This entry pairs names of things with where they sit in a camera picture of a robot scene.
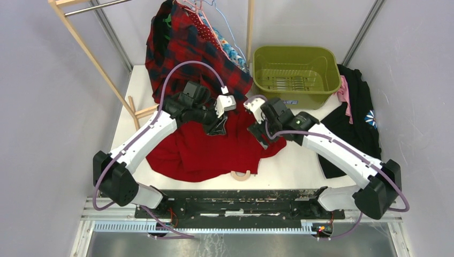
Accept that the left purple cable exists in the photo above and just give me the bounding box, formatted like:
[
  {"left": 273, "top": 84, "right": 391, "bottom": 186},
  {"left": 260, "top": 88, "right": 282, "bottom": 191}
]
[{"left": 92, "top": 61, "right": 229, "bottom": 212}]

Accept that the blue wire hanger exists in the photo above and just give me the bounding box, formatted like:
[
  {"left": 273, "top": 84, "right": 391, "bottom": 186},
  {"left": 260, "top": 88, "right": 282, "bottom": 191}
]
[{"left": 190, "top": 0, "right": 248, "bottom": 61}]

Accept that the green hanger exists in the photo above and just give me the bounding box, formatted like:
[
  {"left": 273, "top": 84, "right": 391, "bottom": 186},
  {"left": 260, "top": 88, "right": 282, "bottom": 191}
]
[{"left": 162, "top": 13, "right": 172, "bottom": 42}]

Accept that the red pleated skirt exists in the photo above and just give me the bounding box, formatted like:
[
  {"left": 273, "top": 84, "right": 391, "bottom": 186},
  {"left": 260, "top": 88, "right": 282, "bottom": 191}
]
[{"left": 146, "top": 105, "right": 287, "bottom": 182}]

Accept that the wooden hanger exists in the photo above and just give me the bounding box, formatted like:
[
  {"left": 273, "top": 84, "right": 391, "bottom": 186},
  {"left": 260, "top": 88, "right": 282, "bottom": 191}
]
[{"left": 230, "top": 170, "right": 251, "bottom": 182}]

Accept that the wooden clothes rack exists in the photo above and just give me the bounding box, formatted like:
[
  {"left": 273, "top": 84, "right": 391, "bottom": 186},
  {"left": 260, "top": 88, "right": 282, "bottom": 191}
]
[{"left": 48, "top": 0, "right": 255, "bottom": 131}]

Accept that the pink cloth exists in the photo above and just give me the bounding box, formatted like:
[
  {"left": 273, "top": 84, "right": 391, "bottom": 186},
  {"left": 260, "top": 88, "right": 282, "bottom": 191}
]
[{"left": 336, "top": 75, "right": 353, "bottom": 124}]

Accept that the blue floral garment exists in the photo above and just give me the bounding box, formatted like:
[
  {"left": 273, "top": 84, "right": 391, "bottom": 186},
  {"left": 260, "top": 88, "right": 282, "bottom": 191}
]
[{"left": 213, "top": 27, "right": 250, "bottom": 74}]

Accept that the pink hanger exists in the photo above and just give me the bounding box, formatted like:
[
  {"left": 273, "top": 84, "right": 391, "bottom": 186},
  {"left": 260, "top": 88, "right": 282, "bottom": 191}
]
[{"left": 176, "top": 1, "right": 227, "bottom": 57}]

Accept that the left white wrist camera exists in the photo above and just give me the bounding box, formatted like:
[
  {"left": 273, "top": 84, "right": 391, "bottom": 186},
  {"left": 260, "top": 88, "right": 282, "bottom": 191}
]
[{"left": 215, "top": 86, "right": 237, "bottom": 118}]

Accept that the red polka dot garment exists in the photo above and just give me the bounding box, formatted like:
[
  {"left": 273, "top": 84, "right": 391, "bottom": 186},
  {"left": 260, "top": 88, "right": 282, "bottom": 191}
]
[{"left": 191, "top": 13, "right": 223, "bottom": 52}]

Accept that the red plaid shirt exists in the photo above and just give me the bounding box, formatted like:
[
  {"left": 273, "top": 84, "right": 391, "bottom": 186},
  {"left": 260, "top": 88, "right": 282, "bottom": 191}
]
[{"left": 145, "top": 1, "right": 253, "bottom": 103}]

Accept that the black garment with flower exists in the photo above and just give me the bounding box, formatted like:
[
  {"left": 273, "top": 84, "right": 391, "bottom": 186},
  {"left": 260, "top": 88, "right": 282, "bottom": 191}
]
[{"left": 321, "top": 64, "right": 381, "bottom": 159}]

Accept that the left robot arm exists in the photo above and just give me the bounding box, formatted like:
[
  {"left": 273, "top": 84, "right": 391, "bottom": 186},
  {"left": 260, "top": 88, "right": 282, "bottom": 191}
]
[{"left": 93, "top": 82, "right": 236, "bottom": 218}]

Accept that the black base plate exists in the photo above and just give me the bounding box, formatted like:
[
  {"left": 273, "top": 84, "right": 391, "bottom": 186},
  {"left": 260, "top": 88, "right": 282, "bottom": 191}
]
[{"left": 152, "top": 189, "right": 345, "bottom": 229}]

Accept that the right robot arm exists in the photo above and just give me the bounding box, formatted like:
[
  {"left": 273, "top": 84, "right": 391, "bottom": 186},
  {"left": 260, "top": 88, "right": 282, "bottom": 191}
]
[{"left": 244, "top": 95, "right": 410, "bottom": 220}]

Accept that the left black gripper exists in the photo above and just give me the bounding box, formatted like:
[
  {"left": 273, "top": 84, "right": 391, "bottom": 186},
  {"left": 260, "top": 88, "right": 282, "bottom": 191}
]
[{"left": 192, "top": 100, "right": 228, "bottom": 136}]

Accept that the green plastic basket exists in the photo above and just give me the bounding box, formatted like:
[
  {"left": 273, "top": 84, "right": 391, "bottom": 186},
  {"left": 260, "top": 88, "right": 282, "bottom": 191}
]
[{"left": 251, "top": 46, "right": 342, "bottom": 110}]

